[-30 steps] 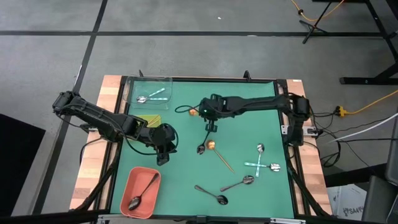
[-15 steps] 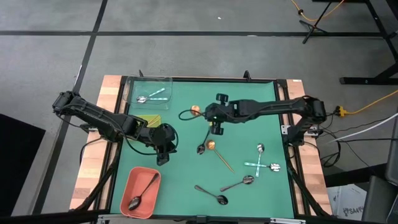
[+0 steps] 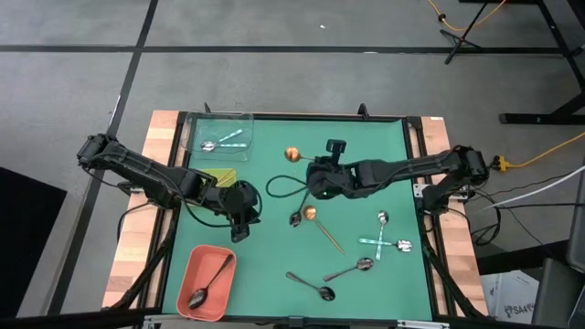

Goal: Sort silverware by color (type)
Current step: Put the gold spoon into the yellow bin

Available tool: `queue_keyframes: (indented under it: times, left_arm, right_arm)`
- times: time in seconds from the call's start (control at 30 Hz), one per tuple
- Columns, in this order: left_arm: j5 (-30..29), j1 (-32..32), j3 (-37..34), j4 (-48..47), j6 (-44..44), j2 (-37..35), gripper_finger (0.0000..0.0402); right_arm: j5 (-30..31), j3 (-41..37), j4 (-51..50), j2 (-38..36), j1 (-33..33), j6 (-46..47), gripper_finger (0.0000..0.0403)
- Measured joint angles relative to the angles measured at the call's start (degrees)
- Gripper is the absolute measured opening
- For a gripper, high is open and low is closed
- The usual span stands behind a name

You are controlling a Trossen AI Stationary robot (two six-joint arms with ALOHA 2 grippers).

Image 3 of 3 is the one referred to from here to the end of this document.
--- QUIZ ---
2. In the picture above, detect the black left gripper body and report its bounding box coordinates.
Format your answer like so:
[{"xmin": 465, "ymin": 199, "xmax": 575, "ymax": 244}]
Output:
[{"xmin": 207, "ymin": 181, "xmax": 261, "ymax": 226}]

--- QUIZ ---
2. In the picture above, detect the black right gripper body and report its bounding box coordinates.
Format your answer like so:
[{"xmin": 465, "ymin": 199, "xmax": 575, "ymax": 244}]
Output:
[{"xmin": 306, "ymin": 157, "xmax": 362, "ymax": 200}]

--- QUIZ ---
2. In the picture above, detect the long wooden spoon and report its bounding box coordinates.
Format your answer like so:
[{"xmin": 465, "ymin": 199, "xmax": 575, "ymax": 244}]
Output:
[{"xmin": 302, "ymin": 205, "xmax": 346, "ymax": 255}]

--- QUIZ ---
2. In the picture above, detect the black spoon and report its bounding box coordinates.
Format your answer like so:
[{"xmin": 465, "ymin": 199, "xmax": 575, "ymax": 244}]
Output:
[
  {"xmin": 285, "ymin": 271, "xmax": 336, "ymax": 302},
  {"xmin": 187, "ymin": 253, "xmax": 236, "ymax": 311},
  {"xmin": 288, "ymin": 189, "xmax": 312, "ymax": 228}
]

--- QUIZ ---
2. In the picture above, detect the silver spoon iridescent handle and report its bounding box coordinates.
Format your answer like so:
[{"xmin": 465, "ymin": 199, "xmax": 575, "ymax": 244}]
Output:
[
  {"xmin": 375, "ymin": 209, "xmax": 390, "ymax": 261},
  {"xmin": 358, "ymin": 237, "xmax": 414, "ymax": 253},
  {"xmin": 200, "ymin": 141, "xmax": 249, "ymax": 153},
  {"xmin": 210, "ymin": 128, "xmax": 245, "ymax": 148}
]

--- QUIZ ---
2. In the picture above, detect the plain silver spoon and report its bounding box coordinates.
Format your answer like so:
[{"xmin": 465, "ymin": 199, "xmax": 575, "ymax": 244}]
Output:
[{"xmin": 323, "ymin": 257, "xmax": 375, "ymax": 282}]

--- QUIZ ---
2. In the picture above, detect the yellow plastic bin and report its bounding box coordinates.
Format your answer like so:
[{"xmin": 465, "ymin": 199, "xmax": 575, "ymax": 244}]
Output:
[{"xmin": 196, "ymin": 167, "xmax": 239, "ymax": 188}]

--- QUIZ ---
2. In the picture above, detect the orange plastic bin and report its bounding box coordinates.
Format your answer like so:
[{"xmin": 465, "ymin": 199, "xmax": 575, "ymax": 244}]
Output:
[{"xmin": 175, "ymin": 245, "xmax": 238, "ymax": 323}]

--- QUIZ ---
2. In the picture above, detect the green table mat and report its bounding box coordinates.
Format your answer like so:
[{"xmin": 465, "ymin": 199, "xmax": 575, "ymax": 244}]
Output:
[{"xmin": 162, "ymin": 117, "xmax": 434, "ymax": 321}]

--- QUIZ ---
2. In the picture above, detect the clear plastic bin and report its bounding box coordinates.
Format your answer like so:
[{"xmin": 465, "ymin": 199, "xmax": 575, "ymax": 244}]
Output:
[{"xmin": 181, "ymin": 111, "xmax": 255, "ymax": 163}]

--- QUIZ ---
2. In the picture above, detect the wooden table side board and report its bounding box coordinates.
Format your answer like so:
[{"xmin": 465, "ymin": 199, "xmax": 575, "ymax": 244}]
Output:
[
  {"xmin": 101, "ymin": 109, "xmax": 182, "ymax": 310},
  {"xmin": 418, "ymin": 116, "xmax": 490, "ymax": 316}
]

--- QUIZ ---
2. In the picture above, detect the black tripod stand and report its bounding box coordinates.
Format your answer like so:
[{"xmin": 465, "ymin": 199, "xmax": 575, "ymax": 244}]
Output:
[{"xmin": 439, "ymin": 0, "xmax": 488, "ymax": 65}]

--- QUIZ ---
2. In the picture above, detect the black floor mat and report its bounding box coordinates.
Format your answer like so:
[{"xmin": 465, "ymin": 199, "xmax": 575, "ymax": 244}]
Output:
[{"xmin": 0, "ymin": 166, "xmax": 69, "ymax": 321}]

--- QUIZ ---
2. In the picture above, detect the white cardboard box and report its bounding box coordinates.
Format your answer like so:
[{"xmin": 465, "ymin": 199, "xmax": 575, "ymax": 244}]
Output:
[{"xmin": 479, "ymin": 269, "xmax": 541, "ymax": 324}]

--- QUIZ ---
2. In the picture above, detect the black metal stand base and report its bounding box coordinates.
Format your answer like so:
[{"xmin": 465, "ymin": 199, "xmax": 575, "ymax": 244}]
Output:
[{"xmin": 459, "ymin": 0, "xmax": 585, "ymax": 125}]

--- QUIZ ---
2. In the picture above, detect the grey plastic bin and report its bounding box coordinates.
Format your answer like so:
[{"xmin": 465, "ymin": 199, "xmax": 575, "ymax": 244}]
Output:
[{"xmin": 531, "ymin": 258, "xmax": 585, "ymax": 329}]

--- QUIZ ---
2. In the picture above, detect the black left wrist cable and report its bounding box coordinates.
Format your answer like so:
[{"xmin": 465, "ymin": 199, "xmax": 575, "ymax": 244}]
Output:
[{"xmin": 181, "ymin": 179, "xmax": 265, "ymax": 229}]

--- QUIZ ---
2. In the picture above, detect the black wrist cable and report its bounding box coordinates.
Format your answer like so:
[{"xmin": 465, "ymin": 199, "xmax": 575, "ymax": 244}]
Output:
[
  {"xmin": 181, "ymin": 179, "xmax": 265, "ymax": 229},
  {"xmin": 264, "ymin": 175, "xmax": 313, "ymax": 199}
]

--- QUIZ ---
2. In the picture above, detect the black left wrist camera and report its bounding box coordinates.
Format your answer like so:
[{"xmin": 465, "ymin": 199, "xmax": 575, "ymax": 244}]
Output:
[{"xmin": 229, "ymin": 222, "xmax": 252, "ymax": 244}]

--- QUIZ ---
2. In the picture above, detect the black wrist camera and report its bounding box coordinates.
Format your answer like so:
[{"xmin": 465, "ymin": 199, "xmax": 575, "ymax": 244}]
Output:
[
  {"xmin": 324, "ymin": 138, "xmax": 347, "ymax": 162},
  {"xmin": 229, "ymin": 222, "xmax": 252, "ymax": 244}
]

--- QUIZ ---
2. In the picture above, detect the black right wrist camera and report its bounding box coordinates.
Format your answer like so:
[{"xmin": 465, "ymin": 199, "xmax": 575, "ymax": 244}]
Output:
[{"xmin": 324, "ymin": 138, "xmax": 347, "ymax": 162}]

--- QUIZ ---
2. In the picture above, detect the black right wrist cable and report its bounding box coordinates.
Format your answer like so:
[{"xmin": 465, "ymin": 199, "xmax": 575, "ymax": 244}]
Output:
[{"xmin": 264, "ymin": 175, "xmax": 313, "ymax": 199}]

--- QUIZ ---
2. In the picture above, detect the black metal table frame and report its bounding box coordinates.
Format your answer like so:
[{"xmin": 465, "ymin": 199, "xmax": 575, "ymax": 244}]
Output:
[{"xmin": 107, "ymin": 102, "xmax": 488, "ymax": 329}]

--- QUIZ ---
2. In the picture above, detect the yellow extension cable with plug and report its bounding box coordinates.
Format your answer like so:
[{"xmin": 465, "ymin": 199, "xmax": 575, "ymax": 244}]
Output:
[{"xmin": 492, "ymin": 131, "xmax": 585, "ymax": 173}]

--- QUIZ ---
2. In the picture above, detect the black floor cable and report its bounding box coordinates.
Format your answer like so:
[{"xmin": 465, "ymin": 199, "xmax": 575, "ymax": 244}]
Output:
[
  {"xmin": 495, "ymin": 201, "xmax": 585, "ymax": 208},
  {"xmin": 470, "ymin": 205, "xmax": 504, "ymax": 248}
]

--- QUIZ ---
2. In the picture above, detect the white floor cable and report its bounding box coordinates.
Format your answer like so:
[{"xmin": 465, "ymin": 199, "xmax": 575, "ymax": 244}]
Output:
[{"xmin": 484, "ymin": 164, "xmax": 585, "ymax": 210}]

